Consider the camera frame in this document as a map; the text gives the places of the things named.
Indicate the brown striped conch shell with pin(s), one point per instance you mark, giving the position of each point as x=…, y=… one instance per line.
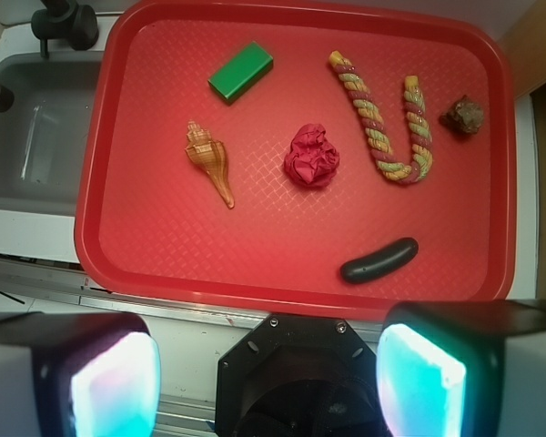
x=211, y=157

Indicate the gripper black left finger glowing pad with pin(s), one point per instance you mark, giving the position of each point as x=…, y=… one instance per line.
x=77, y=374

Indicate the crumpled red paper ball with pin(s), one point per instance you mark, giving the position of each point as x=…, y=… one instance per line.
x=312, y=160

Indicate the dark green plastic pickle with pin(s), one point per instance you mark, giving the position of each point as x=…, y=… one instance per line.
x=381, y=262

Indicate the grey sink basin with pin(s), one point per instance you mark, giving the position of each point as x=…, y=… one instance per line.
x=43, y=135

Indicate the red plastic tray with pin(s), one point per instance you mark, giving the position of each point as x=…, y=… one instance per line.
x=150, y=223

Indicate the green rectangular block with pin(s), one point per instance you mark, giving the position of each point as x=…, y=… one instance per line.
x=241, y=72

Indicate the twisted multicolour rope toy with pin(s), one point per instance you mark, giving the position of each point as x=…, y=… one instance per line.
x=380, y=148

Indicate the brown rock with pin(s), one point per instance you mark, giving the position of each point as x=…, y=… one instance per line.
x=464, y=116

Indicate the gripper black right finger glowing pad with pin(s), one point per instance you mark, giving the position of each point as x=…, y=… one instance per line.
x=463, y=369

